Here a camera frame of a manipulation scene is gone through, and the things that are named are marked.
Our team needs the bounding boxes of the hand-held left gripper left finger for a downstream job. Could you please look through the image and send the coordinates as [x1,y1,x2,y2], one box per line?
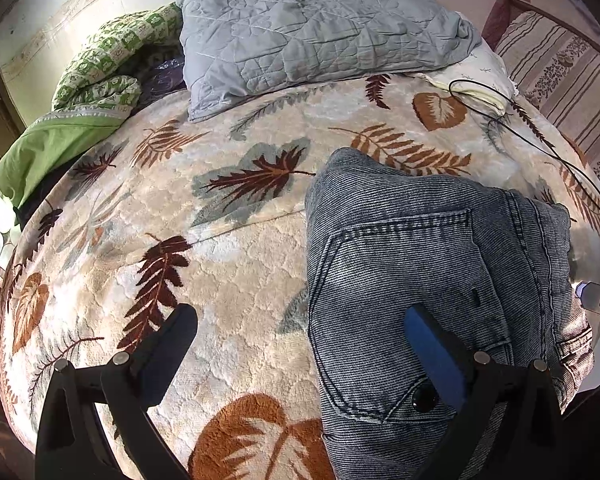
[35,303,200,480]

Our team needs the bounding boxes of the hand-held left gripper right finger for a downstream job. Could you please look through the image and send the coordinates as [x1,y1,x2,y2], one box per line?
[404,303,577,480]

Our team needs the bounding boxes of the grey denim pants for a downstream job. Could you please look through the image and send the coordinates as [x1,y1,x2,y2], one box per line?
[304,147,596,480]

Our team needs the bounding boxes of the leaf print fleece blanket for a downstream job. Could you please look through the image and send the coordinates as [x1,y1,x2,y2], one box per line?
[0,72,600,480]

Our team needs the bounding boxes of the striped beige cushion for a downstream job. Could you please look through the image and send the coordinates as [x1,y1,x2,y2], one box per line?
[495,10,600,203]

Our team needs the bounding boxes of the plain green cloth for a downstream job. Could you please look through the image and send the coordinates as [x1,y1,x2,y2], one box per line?
[0,112,127,212]

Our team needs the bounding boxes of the white floral pillow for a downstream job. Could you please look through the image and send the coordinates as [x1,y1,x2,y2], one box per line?
[460,42,518,98]

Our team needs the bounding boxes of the dark purple cloth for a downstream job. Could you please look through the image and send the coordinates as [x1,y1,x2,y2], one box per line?
[140,45,187,107]

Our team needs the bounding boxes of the green patterned quilt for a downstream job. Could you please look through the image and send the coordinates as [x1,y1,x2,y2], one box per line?
[52,2,183,112]

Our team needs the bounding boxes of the grey quilted pillow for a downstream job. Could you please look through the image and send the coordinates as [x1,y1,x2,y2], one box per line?
[177,0,483,123]

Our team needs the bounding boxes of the black cable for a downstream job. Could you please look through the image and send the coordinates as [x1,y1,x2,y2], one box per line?
[447,79,600,235]

